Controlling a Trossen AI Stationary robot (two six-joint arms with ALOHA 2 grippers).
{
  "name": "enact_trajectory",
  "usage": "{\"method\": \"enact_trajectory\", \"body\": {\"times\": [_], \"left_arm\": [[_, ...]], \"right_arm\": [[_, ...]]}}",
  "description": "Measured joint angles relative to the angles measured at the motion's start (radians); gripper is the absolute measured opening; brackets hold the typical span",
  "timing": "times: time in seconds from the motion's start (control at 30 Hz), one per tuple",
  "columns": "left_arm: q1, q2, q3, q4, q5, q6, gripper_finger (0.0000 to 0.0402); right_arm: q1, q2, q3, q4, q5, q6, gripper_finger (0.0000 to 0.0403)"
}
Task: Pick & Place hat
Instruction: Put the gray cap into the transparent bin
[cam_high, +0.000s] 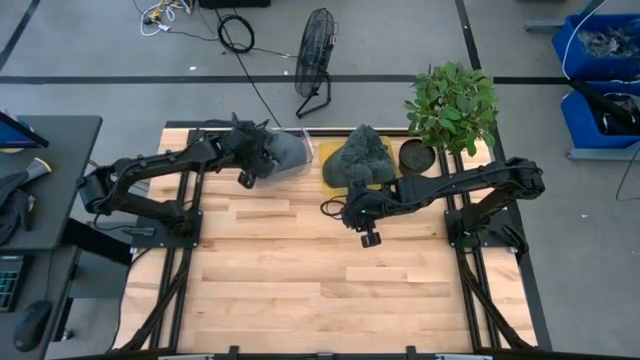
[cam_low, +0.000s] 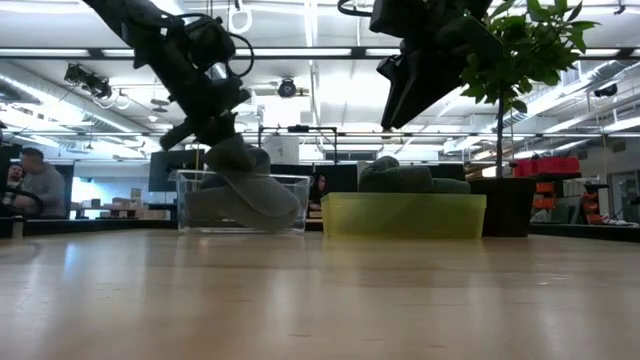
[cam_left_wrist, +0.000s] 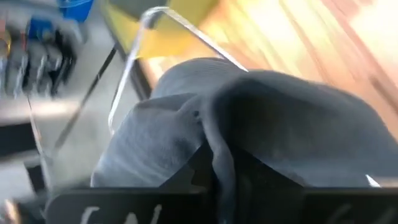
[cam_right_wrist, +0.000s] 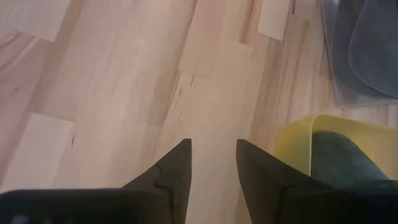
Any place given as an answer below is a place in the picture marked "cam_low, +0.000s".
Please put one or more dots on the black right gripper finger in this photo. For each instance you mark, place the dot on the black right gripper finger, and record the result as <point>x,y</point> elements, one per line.
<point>402,95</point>
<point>437,87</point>

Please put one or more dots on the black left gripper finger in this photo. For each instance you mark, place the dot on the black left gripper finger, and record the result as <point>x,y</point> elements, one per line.
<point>176,136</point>
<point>217,131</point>

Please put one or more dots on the grey baseball cap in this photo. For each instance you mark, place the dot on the grey baseball cap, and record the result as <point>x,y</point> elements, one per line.
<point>255,192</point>
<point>207,205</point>

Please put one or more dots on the dark green baseball cap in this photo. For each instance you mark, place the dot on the dark green baseball cap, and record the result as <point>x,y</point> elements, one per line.
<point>392,176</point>

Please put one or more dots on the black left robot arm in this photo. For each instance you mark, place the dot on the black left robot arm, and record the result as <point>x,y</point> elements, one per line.
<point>145,30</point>

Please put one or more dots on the black monitor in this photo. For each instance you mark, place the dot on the black monitor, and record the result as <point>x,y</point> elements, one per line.
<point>170,170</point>

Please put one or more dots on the round black ceiling fixture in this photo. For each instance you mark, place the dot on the round black ceiling fixture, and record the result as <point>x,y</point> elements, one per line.
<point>287,88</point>

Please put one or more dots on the green leafy potted plant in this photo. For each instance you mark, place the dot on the green leafy potted plant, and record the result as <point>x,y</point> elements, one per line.
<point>530,45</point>

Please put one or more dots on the clear plastic bin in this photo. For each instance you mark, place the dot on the clear plastic bin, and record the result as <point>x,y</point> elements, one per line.
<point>300,210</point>

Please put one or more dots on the yellow plastic bin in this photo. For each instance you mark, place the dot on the yellow plastic bin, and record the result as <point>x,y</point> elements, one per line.
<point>405,216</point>

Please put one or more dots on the black plant pot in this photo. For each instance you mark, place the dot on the black plant pot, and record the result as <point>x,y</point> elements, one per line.
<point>504,207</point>

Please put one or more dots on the person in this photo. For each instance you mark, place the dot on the person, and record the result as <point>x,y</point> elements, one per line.
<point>45,187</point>
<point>14,177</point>

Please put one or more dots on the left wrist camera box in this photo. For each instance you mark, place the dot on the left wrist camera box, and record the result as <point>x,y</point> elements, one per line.
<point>210,42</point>

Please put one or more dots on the black metal rack frame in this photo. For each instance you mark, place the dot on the black metal rack frame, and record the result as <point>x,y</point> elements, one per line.
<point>300,129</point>

